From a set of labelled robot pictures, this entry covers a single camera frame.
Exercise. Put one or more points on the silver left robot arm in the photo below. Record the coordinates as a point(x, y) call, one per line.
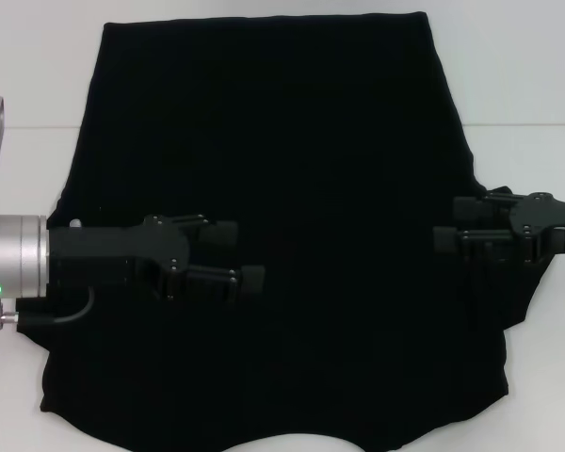
point(9, 254)

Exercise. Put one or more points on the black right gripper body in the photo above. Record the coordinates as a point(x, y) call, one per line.
point(546, 221)

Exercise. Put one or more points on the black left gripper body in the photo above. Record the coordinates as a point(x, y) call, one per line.
point(103, 249)

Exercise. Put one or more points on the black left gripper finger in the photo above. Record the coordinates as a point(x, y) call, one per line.
point(219, 231)
point(249, 280)

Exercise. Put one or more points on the black shirt with FREE print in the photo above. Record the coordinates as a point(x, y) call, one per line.
point(287, 141)

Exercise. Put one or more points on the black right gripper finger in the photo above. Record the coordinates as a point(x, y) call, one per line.
point(452, 239)
point(471, 209)

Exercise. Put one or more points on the silver left gripper knob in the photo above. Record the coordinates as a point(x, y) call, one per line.
point(76, 222)

